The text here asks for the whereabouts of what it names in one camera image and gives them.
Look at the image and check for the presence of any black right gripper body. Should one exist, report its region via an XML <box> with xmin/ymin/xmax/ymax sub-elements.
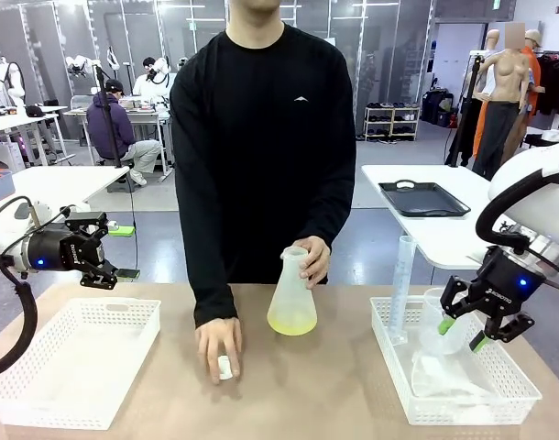
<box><xmin>473</xmin><ymin>246</ymin><xmax>545</xmax><ymax>318</ymax></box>

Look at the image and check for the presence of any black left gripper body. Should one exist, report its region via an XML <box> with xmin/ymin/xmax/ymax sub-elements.
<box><xmin>25</xmin><ymin>227</ymin><xmax>105</xmax><ymax>273</ymax></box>

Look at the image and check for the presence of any clear plastic measuring beaker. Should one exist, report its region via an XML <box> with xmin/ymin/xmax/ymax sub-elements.
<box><xmin>421</xmin><ymin>287</ymin><xmax>474</xmax><ymax>357</ymax></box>

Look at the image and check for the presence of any translucent plastic graduated cylinder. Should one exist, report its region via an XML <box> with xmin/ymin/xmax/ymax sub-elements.
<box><xmin>389</xmin><ymin>235</ymin><xmax>419</xmax><ymax>347</ymax></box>

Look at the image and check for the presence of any clear plastic bag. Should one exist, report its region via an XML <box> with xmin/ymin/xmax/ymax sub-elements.
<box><xmin>410</xmin><ymin>338</ymin><xmax>501</xmax><ymax>399</ymax></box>

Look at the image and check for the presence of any white round flask cap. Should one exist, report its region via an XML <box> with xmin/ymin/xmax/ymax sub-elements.
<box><xmin>217</xmin><ymin>355</ymin><xmax>236</xmax><ymax>381</ymax></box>

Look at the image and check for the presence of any translucent plastic conical flask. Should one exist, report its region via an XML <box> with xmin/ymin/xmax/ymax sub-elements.
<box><xmin>267</xmin><ymin>246</ymin><xmax>319</xmax><ymax>336</ymax></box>

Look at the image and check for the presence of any person's right forearm black sleeve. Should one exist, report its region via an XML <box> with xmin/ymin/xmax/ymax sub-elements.
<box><xmin>176</xmin><ymin>196</ymin><xmax>240</xmax><ymax>330</ymax></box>

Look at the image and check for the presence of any person's left forearm black sleeve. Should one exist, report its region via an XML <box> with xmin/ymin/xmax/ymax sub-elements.
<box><xmin>312</xmin><ymin>169</ymin><xmax>356</xmax><ymax>252</ymax></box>

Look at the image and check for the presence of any person's right hand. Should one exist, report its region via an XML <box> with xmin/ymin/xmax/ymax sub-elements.
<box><xmin>194</xmin><ymin>316</ymin><xmax>244</xmax><ymax>386</ymax></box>

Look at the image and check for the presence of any person's left hand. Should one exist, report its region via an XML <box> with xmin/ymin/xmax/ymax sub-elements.
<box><xmin>291</xmin><ymin>235</ymin><xmax>333</xmax><ymax>291</ymax></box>

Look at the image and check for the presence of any green and white small device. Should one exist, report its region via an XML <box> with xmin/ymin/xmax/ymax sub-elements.
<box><xmin>106</xmin><ymin>220</ymin><xmax>137</xmax><ymax>238</ymax></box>

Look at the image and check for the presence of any white side table with phone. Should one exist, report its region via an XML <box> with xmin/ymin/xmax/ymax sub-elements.
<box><xmin>0</xmin><ymin>165</ymin><xmax>131</xmax><ymax>222</ymax></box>

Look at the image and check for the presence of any white side table with tray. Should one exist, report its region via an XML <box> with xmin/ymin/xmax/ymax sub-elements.
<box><xmin>360</xmin><ymin>163</ymin><xmax>514</xmax><ymax>271</ymax></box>

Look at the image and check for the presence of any white perforated plastic basket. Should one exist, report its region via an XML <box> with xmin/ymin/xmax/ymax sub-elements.
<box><xmin>369</xmin><ymin>295</ymin><xmax>543</xmax><ymax>426</ymax></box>
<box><xmin>0</xmin><ymin>296</ymin><xmax>162</xmax><ymax>432</ymax></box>

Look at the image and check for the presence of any person in purple hoodie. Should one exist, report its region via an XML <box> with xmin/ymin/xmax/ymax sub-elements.
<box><xmin>85</xmin><ymin>78</ymin><xmax>163</xmax><ymax>187</ymax></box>

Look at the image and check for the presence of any black tripod stand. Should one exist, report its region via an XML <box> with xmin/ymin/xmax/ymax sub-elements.
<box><xmin>443</xmin><ymin>53</ymin><xmax>486</xmax><ymax>169</ymax></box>
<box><xmin>92</xmin><ymin>62</ymin><xmax>126</xmax><ymax>169</ymax></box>

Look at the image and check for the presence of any black serving tray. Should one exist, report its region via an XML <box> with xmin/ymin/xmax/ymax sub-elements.
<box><xmin>378</xmin><ymin>179</ymin><xmax>472</xmax><ymax>218</ymax></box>

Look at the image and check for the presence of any white background desk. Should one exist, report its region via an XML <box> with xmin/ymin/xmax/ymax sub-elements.
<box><xmin>0</xmin><ymin>104</ymin><xmax>70</xmax><ymax>167</ymax></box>

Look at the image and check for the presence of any seated person in white shirt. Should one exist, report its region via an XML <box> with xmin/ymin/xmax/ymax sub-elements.
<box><xmin>131</xmin><ymin>56</ymin><xmax>171</xmax><ymax>100</ymax></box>

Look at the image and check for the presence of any wooden shoe rack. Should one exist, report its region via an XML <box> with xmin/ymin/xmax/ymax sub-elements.
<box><xmin>364</xmin><ymin>103</ymin><xmax>422</xmax><ymax>143</ymax></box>

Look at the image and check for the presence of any dark blue bag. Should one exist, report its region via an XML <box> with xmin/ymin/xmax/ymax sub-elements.
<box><xmin>421</xmin><ymin>89</ymin><xmax>455</xmax><ymax>127</ymax></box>

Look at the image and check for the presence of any person's torso in black sweater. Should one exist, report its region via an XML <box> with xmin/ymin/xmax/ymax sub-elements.
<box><xmin>169</xmin><ymin>0</ymin><xmax>357</xmax><ymax>285</ymax></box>

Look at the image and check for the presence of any beige bare mannequin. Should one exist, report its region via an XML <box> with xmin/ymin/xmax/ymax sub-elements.
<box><xmin>473</xmin><ymin>21</ymin><xmax>536</xmax><ymax>181</ymax></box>

